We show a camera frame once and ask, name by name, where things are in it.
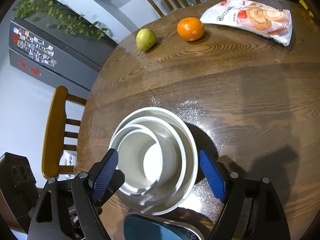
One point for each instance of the medium white bowl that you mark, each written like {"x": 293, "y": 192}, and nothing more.
{"x": 172, "y": 165}

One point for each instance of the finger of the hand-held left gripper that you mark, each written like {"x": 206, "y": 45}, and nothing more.
{"x": 116, "y": 182}

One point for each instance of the green pear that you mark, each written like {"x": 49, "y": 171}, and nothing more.
{"x": 145, "y": 40}

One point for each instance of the red fridge decal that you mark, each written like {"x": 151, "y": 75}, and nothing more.
{"x": 35, "y": 71}
{"x": 23, "y": 64}

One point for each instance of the yellow snack packet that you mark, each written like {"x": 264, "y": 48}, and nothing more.
{"x": 305, "y": 7}

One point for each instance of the large white bowl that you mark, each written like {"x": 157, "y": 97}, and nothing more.
{"x": 192, "y": 160}

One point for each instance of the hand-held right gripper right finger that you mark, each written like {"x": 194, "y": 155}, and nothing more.
{"x": 212, "y": 177}

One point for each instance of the trailing green vine plant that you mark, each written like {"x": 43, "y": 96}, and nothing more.
{"x": 57, "y": 15}

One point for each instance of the white snack bag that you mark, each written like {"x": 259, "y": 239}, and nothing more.
{"x": 250, "y": 17}

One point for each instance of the orange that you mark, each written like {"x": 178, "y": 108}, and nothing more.
{"x": 190, "y": 28}

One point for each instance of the blue plate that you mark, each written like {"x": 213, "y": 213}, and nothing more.
{"x": 150, "y": 230}

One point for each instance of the cluster of fridge photo magnets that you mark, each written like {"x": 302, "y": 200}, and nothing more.
{"x": 35, "y": 47}

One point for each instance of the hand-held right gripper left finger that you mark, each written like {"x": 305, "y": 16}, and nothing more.
{"x": 105, "y": 175}

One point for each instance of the large patterned square plate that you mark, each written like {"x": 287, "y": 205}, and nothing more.
{"x": 192, "y": 230}

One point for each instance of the small white ribbed bowl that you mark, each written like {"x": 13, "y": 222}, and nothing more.
{"x": 132, "y": 155}

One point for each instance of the grey refrigerator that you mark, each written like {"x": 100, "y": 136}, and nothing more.
{"x": 62, "y": 52}

